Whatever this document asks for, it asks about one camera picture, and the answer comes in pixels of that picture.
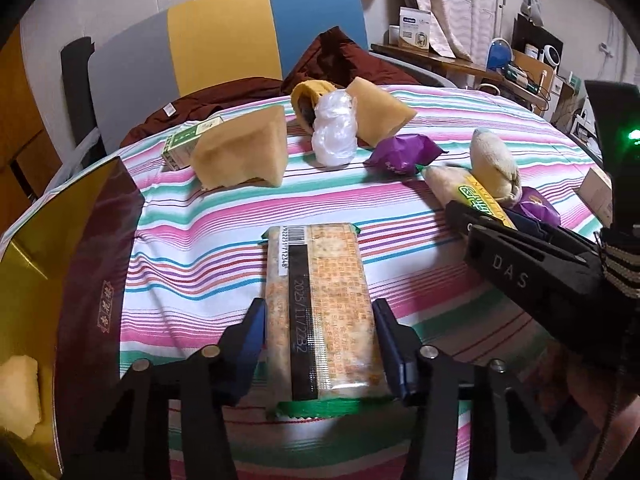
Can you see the yellow green snack packet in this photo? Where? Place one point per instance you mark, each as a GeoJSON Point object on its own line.
{"type": "Point", "coordinates": [452, 185]}

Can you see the rectangular yellow sponge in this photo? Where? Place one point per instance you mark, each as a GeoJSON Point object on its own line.
{"type": "Point", "coordinates": [377, 110]}

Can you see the grey yellow blue chair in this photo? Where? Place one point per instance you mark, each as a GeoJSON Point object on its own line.
{"type": "Point", "coordinates": [215, 35]}

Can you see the pink patterned curtain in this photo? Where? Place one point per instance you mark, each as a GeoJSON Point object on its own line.
{"type": "Point", "coordinates": [460, 5]}

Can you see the white storage rack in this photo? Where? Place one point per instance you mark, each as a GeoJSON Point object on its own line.
{"type": "Point", "coordinates": [585, 130]}

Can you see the orange cracker packet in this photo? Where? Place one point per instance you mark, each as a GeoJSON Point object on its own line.
{"type": "Point", "coordinates": [340, 310]}

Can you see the purple snack packet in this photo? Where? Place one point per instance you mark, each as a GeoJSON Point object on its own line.
{"type": "Point", "coordinates": [537, 207]}
{"type": "Point", "coordinates": [400, 155]}

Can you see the black board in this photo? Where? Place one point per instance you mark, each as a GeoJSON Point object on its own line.
{"type": "Point", "coordinates": [527, 30]}

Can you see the dark red garment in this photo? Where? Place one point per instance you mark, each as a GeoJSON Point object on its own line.
{"type": "Point", "coordinates": [340, 55]}

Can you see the small cardboard box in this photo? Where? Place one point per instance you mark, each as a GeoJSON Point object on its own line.
{"type": "Point", "coordinates": [597, 195]}

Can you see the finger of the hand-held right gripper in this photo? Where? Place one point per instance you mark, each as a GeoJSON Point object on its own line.
{"type": "Point", "coordinates": [555, 240]}
{"type": "Point", "coordinates": [470, 217]}

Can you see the striped tablecloth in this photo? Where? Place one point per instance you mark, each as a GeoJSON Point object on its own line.
{"type": "Point", "coordinates": [200, 260]}

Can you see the small green box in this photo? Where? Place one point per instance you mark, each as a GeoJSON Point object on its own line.
{"type": "Point", "coordinates": [182, 147]}

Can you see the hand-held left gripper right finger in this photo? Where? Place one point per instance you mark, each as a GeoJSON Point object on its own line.
{"type": "Point", "coordinates": [387, 346]}

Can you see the white product box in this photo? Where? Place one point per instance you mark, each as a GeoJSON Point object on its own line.
{"type": "Point", "coordinates": [411, 30]}

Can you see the person's right forearm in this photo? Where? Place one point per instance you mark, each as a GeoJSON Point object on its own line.
{"type": "Point", "coordinates": [620, 270]}

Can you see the wooden side desk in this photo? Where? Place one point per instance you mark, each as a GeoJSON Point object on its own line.
{"type": "Point", "coordinates": [430, 62]}

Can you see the large yellow sponge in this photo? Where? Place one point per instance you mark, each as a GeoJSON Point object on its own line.
{"type": "Point", "coordinates": [240, 152]}

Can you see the dark red gift box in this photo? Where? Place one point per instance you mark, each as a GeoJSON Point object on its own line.
{"type": "Point", "coordinates": [90, 260]}

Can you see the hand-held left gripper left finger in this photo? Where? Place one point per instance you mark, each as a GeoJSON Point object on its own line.
{"type": "Point", "coordinates": [250, 341]}

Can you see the beige plush toy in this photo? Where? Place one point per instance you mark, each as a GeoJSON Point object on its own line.
{"type": "Point", "coordinates": [495, 165]}

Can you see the small yellow sponge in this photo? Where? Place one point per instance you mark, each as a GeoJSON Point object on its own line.
{"type": "Point", "coordinates": [17, 395]}

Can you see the yellow knitted sock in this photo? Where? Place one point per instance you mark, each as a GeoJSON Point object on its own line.
{"type": "Point", "coordinates": [302, 97]}

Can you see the white round device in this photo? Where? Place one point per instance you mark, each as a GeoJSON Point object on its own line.
{"type": "Point", "coordinates": [552, 56]}

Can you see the clear plastic bag bundle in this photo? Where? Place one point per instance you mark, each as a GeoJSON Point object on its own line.
{"type": "Point", "coordinates": [334, 132]}

